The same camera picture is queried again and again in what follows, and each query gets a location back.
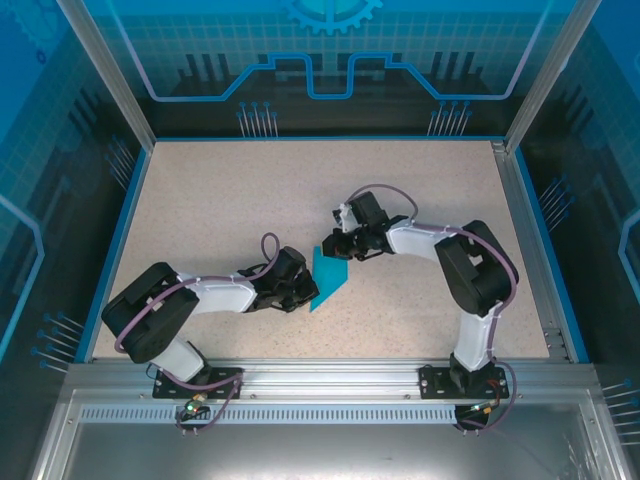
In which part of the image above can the aluminium mounting rail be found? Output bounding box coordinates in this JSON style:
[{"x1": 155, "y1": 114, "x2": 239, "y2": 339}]
[{"x1": 64, "y1": 357, "x2": 601, "y2": 402}]

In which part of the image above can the aluminium side rail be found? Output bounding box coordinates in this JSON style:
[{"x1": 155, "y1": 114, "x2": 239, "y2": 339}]
[{"x1": 491, "y1": 141, "x2": 572, "y2": 362}]

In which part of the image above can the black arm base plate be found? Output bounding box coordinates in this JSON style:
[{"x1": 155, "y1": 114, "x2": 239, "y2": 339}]
[
  {"x1": 152, "y1": 367, "x2": 245, "y2": 401},
  {"x1": 418, "y1": 364, "x2": 509, "y2": 401}
]

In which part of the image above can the slotted cable duct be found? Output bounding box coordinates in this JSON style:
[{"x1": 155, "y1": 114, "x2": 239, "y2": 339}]
[{"x1": 79, "y1": 405, "x2": 459, "y2": 424}]

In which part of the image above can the cable connector with LED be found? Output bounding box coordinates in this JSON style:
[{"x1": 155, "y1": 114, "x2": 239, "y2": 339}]
[
  {"x1": 183, "y1": 392, "x2": 210, "y2": 417},
  {"x1": 468, "y1": 397, "x2": 503, "y2": 417}
]

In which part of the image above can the aluminium frame post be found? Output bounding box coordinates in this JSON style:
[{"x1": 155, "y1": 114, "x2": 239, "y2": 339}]
[
  {"x1": 503, "y1": 0, "x2": 602, "y2": 151},
  {"x1": 56, "y1": 0, "x2": 157, "y2": 150}
]

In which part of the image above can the steel sheet tray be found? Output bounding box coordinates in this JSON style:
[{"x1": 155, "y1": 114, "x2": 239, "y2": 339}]
[{"x1": 29, "y1": 389, "x2": 627, "y2": 480}]

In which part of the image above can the blue paper sheet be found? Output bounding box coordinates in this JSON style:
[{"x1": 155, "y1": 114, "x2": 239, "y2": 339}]
[{"x1": 308, "y1": 245, "x2": 350, "y2": 314}]

